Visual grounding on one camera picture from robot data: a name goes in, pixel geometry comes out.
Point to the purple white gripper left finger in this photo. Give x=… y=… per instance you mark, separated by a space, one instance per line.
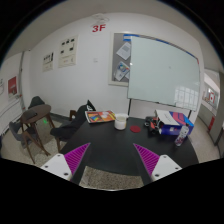
x=65 y=166

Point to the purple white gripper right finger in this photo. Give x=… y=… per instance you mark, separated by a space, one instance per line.
x=156 y=166

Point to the clear plastic water bottle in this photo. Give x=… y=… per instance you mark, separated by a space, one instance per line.
x=182 y=134

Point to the black red device on table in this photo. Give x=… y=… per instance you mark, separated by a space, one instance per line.
x=154 y=125

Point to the red round coaster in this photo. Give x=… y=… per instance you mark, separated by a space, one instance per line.
x=135 y=129

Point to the blue white cardboard box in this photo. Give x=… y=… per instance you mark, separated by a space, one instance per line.
x=170 y=123

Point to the dark chair with black jacket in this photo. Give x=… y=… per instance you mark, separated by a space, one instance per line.
x=67 y=129

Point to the grey wooden chair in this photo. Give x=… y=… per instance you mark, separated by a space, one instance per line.
x=25 y=137

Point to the colourful picture book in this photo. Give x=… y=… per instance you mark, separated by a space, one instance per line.
x=99 y=117

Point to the white plastic cup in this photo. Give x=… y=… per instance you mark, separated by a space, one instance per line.
x=120 y=121

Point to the round dark wooden side table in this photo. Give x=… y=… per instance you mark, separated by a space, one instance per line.
x=34 y=114

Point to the white whiteboard on stand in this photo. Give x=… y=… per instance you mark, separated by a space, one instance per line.
x=164 y=74

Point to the grey pin board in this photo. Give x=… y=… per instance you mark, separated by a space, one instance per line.
x=120 y=54

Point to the dark green chair at wall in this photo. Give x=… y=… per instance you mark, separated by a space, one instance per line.
x=36 y=101

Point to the red wall poster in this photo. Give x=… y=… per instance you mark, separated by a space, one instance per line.
x=12 y=87

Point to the small white wall poster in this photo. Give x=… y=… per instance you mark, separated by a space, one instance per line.
x=48 y=62

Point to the large white wall poster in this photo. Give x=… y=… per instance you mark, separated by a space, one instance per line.
x=67 y=51

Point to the red 3F wall sign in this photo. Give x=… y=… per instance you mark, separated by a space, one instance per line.
x=98 y=28

